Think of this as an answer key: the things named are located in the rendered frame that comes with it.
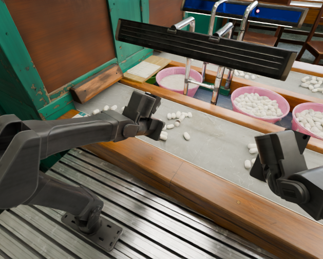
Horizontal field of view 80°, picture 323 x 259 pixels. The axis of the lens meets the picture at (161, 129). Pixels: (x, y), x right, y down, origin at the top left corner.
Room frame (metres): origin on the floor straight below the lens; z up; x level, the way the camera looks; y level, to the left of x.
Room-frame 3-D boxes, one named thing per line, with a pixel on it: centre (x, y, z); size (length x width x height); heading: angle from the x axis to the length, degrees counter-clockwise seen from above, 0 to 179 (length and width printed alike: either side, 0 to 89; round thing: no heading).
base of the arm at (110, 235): (0.23, 0.22, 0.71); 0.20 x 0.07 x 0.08; 64
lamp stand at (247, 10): (1.08, -0.36, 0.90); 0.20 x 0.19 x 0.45; 59
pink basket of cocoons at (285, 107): (0.77, -0.48, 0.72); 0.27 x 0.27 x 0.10
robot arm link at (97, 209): (0.24, 0.22, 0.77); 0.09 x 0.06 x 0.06; 52
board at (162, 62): (1.12, 0.08, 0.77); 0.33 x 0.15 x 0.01; 149
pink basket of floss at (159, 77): (1.00, -0.10, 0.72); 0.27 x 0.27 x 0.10
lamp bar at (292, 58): (0.67, -0.10, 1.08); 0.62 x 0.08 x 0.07; 59
